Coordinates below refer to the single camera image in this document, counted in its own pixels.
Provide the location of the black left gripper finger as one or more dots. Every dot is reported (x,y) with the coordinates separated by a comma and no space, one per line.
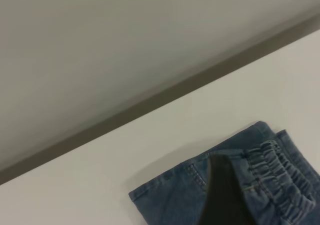
(225,197)

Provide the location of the blue denim shorts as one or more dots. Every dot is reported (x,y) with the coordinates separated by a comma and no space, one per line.
(170,200)

